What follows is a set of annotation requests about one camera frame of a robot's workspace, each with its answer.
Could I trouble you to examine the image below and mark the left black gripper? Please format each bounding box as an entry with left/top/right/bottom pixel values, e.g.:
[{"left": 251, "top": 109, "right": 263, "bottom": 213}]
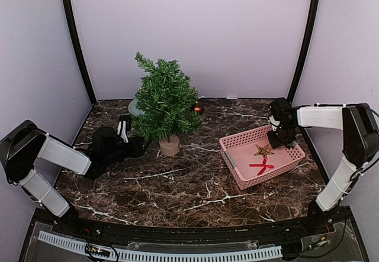
[{"left": 103, "top": 137, "right": 152, "bottom": 166}]

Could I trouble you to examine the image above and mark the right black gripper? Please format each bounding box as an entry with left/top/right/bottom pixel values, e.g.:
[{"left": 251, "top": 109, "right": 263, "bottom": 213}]
[{"left": 268, "top": 123, "right": 296, "bottom": 148}]

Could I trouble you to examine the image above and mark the gold star ornament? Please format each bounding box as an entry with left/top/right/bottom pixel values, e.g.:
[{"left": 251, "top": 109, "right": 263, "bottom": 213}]
[{"left": 254, "top": 144, "right": 275, "bottom": 158}]

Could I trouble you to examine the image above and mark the red ribbon bow ornament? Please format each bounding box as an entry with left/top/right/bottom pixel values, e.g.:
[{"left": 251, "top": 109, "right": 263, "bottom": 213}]
[{"left": 249, "top": 157, "right": 274, "bottom": 176}]

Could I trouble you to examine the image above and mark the pink plastic basket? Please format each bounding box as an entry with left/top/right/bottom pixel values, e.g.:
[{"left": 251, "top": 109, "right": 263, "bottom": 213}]
[{"left": 219, "top": 125, "right": 306, "bottom": 190}]

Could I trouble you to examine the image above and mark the small green christmas tree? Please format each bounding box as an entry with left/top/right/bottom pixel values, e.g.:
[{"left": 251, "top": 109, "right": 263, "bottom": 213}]
[{"left": 133, "top": 52, "right": 202, "bottom": 156}]

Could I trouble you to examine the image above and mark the brown ball ornament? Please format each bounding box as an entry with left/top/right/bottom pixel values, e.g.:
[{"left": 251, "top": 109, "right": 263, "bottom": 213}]
[{"left": 191, "top": 102, "right": 204, "bottom": 115}]

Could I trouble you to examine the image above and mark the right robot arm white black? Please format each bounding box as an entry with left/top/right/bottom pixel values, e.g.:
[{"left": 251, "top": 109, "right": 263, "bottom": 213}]
[{"left": 268, "top": 98, "right": 378, "bottom": 235}]

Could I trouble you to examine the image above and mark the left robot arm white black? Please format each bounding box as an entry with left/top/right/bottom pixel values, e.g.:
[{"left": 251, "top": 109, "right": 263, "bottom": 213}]
[{"left": 1, "top": 115, "right": 150, "bottom": 236}]

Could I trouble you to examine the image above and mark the pale green plate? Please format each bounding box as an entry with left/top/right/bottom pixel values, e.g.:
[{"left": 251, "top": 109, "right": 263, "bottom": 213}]
[{"left": 128, "top": 99, "right": 144, "bottom": 117}]

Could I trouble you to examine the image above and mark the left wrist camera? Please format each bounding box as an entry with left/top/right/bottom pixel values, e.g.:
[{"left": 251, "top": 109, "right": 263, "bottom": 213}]
[{"left": 117, "top": 115, "right": 131, "bottom": 143}]

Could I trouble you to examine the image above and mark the black front rail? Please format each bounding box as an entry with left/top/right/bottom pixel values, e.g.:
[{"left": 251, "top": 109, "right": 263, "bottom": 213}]
[{"left": 35, "top": 207, "right": 338, "bottom": 248}]

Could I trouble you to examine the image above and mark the white slotted cable duct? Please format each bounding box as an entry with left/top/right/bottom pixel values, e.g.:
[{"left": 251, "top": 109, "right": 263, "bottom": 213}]
[{"left": 37, "top": 231, "right": 282, "bottom": 261}]

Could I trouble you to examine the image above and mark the right black frame post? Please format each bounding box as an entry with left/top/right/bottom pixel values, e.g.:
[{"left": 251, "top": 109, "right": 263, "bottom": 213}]
[{"left": 287, "top": 0, "right": 319, "bottom": 104}]

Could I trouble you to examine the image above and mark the black frame post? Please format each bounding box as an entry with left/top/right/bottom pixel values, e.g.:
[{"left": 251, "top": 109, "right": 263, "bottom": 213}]
[
  {"left": 62, "top": 0, "right": 97, "bottom": 106},
  {"left": 287, "top": 0, "right": 319, "bottom": 104}
]

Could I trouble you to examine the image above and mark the left black frame post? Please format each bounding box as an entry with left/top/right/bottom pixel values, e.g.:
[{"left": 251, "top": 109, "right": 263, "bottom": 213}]
[{"left": 62, "top": 0, "right": 97, "bottom": 106}]

